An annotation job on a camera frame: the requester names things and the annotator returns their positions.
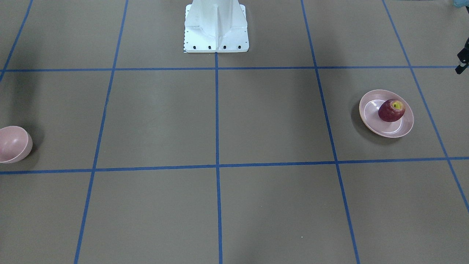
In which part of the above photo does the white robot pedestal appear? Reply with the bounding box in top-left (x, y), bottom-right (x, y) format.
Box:
top-left (183, 0), bottom-right (250, 53)

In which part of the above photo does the pink bowl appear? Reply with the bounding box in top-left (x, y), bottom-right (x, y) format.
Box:
top-left (0, 126), bottom-right (33, 164)

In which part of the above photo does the red apple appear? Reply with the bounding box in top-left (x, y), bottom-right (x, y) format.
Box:
top-left (378, 99), bottom-right (406, 122)

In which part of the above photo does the pink plate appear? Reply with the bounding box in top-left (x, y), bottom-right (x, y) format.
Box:
top-left (359, 89), bottom-right (415, 138)

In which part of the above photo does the brown paper table mat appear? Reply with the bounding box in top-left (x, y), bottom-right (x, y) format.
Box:
top-left (1, 0), bottom-right (468, 264)

